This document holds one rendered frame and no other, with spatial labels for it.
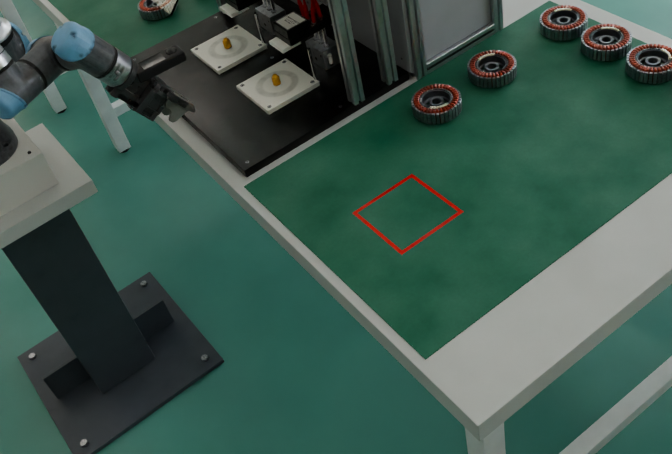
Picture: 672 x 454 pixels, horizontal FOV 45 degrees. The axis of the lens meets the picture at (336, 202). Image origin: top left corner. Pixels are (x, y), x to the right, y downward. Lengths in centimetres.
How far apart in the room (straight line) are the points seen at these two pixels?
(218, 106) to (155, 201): 107
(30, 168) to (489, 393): 114
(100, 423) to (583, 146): 152
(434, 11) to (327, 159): 43
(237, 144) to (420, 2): 52
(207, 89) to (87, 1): 75
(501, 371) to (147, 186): 197
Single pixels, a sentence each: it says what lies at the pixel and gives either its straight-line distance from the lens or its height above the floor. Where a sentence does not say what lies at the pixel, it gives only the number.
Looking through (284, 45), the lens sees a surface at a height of 88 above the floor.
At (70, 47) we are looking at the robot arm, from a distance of 167.
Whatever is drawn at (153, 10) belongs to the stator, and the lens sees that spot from 244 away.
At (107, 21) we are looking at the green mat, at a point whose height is 75.
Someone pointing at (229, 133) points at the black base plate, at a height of 77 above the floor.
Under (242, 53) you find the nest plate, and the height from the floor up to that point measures 78.
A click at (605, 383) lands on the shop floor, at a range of 227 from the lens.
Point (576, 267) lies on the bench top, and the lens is 152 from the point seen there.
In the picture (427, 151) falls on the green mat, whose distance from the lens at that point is 175.
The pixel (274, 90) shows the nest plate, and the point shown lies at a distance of 196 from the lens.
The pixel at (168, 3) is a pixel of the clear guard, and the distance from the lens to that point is 193.
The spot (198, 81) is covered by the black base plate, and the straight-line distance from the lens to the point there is 210.
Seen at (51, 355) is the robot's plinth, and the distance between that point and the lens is 267.
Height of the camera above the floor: 190
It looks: 44 degrees down
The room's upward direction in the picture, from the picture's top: 14 degrees counter-clockwise
